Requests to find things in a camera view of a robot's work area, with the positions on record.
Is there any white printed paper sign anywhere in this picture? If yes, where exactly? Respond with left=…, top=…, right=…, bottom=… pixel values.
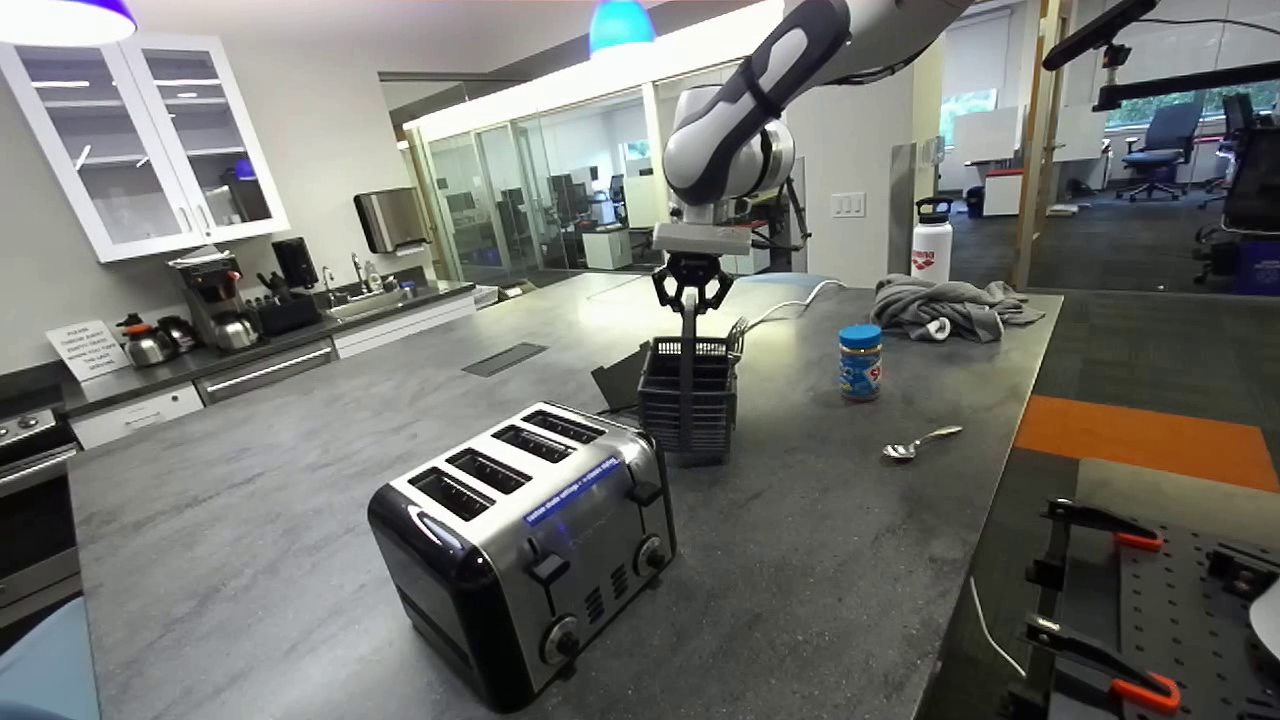
left=46, top=314, right=135, bottom=389

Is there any white glass-door wall cabinet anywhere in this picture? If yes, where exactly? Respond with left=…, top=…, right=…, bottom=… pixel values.
left=0, top=32, right=292, bottom=266

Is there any black silver coffee maker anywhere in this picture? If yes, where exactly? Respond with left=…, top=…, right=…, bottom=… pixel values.
left=168, top=249, right=269, bottom=357

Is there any white dishwasher front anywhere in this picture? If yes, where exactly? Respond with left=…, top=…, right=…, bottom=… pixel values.
left=69, top=380, right=210, bottom=456

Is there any wooden post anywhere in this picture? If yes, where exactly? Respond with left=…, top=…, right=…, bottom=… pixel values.
left=1012, top=0, right=1078, bottom=292

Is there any dark countertop vent grille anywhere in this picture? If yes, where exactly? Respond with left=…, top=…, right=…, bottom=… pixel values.
left=460, top=341, right=551, bottom=380

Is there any black orange bar clamp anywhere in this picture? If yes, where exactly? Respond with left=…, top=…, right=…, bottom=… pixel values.
left=1044, top=490, right=1173, bottom=556
left=1024, top=611, right=1190, bottom=714

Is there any blue office chair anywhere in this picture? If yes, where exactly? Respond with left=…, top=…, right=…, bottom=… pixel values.
left=1121, top=98, right=1209, bottom=203

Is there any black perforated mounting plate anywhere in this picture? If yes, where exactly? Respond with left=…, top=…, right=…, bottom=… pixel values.
left=1051, top=523, right=1280, bottom=720

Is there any blue-lidded peanut butter jar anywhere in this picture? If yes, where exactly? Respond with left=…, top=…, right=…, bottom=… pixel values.
left=835, top=318, right=889, bottom=404

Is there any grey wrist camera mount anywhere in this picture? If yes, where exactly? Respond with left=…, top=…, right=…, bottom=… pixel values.
left=651, top=215, right=759, bottom=260

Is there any silver metal spoon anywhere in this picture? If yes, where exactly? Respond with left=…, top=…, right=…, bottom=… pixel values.
left=879, top=418, right=966, bottom=468

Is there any white bottle red label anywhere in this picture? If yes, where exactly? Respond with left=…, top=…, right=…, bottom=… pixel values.
left=907, top=196, right=960, bottom=288

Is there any black pop-up outlet box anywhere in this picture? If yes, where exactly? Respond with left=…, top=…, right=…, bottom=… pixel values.
left=589, top=347, right=660, bottom=417

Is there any silver kettle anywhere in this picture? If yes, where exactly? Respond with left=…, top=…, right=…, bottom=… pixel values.
left=115, top=313, right=177, bottom=370

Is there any steel paper towel dispenser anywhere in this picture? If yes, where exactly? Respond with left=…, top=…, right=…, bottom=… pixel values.
left=351, top=184, right=433, bottom=260

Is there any blue pendant lamp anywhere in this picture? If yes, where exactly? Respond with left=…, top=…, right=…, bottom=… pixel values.
left=584, top=0, right=660, bottom=56

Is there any black overhead camera rig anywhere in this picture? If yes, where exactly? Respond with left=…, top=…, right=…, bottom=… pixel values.
left=1035, top=0, right=1280, bottom=117

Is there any grey plastic cutlery holder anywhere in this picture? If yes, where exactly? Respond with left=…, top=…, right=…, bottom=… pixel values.
left=633, top=313, right=744, bottom=468

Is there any white power cable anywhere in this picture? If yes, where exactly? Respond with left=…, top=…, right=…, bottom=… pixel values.
left=729, top=276, right=832, bottom=334

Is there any black office chair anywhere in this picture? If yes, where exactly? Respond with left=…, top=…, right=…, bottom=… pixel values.
left=1218, top=92, right=1280, bottom=236

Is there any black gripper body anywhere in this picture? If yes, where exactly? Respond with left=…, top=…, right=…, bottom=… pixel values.
left=656, top=249, right=732, bottom=278

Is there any light blue chair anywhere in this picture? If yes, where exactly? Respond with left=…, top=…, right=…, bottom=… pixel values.
left=0, top=590, right=104, bottom=720

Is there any white pendant lamp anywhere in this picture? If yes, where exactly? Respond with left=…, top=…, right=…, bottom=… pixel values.
left=0, top=0, right=140, bottom=52

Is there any silver four-slot toaster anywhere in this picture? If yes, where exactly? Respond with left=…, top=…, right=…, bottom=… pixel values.
left=366, top=399, right=681, bottom=712

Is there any black steel oven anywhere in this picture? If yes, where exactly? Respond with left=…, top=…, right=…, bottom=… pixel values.
left=0, top=404, right=90, bottom=633

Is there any black box appliance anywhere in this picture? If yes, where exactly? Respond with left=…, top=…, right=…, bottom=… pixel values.
left=269, top=236, right=326, bottom=295

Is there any grey crumpled cloth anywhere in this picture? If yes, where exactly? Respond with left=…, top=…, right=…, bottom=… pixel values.
left=873, top=270, right=1039, bottom=347

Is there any thin white cable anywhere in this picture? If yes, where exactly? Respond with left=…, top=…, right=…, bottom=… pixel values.
left=966, top=572, right=1032, bottom=685

